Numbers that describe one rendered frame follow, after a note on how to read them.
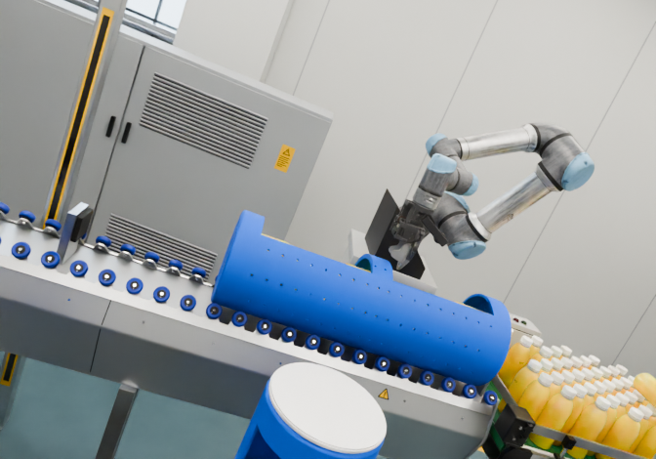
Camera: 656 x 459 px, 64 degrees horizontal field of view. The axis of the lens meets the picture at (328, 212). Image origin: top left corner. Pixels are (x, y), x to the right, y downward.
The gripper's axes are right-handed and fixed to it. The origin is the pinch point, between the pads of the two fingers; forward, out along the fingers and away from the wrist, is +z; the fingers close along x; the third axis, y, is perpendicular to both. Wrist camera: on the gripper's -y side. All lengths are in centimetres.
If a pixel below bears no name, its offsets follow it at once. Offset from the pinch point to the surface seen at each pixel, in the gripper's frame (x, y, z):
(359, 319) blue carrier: 14.3, 9.9, 14.4
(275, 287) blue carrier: 14.2, 35.5, 13.2
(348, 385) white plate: 38.8, 14.3, 20.0
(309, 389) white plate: 45, 24, 20
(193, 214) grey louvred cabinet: -149, 70, 60
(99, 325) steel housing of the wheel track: 14, 76, 40
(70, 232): 5, 92, 21
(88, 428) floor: -41, 76, 124
